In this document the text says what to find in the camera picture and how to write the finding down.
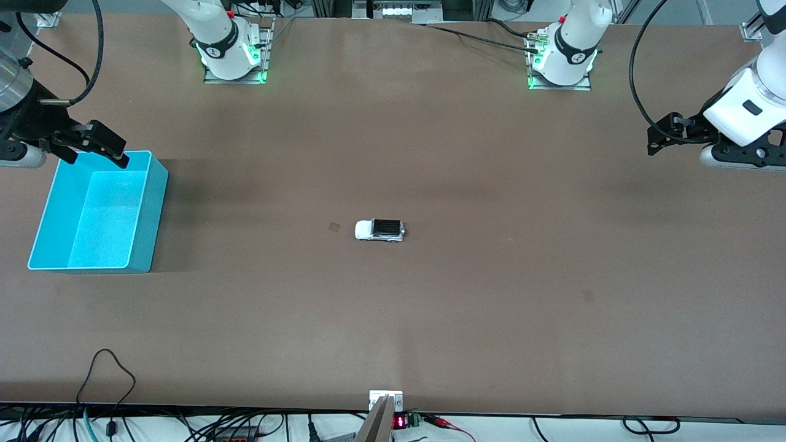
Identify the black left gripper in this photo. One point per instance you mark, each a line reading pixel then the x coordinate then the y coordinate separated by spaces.
pixel 689 131

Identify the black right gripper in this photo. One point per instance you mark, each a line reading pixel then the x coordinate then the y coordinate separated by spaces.
pixel 29 124

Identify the white jeep toy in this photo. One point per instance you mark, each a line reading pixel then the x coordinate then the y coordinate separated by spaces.
pixel 381 231

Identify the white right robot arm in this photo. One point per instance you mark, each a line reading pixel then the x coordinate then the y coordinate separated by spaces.
pixel 212 27

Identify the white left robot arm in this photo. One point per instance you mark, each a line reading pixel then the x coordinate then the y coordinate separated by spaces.
pixel 577 31

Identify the cyan plastic bin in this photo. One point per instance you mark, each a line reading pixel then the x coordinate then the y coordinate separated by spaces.
pixel 104 221

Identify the grey device with lit panel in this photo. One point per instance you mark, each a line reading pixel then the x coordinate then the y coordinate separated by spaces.
pixel 399 11

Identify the black orange power strip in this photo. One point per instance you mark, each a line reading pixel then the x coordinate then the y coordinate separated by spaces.
pixel 236 434

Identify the black power plug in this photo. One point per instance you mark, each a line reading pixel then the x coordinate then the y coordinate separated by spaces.
pixel 312 430

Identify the red alligator clip leads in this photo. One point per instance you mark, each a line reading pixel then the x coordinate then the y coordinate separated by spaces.
pixel 439 421

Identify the small red display circuit board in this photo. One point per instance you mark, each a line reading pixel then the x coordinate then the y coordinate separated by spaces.
pixel 406 422

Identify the grey aluminium bar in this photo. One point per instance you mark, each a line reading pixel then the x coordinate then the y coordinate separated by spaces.
pixel 376 423

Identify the black left camera mount bracket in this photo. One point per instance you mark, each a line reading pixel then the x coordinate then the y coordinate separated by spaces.
pixel 737 153

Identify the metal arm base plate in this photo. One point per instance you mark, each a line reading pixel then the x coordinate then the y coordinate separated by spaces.
pixel 583 87
pixel 265 55

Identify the silver corner bracket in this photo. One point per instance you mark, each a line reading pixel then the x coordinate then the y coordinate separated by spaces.
pixel 48 20
pixel 750 31

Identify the silver metal table bracket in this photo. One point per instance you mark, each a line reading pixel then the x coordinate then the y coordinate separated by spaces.
pixel 377 396

